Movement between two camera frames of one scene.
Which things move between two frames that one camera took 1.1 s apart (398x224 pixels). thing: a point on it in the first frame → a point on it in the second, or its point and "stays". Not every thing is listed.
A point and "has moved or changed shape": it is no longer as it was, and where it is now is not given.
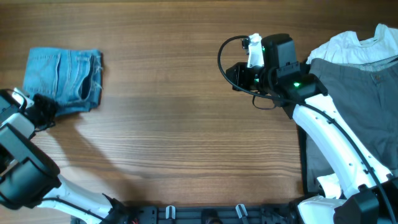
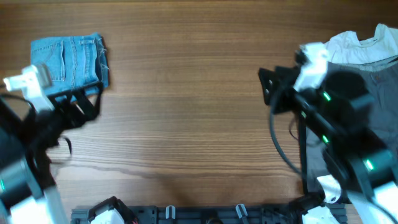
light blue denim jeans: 71,79 has moved or changed shape
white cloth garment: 346,46 stays
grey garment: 368,91 stays
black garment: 303,139 stays
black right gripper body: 247,78 → 285,103
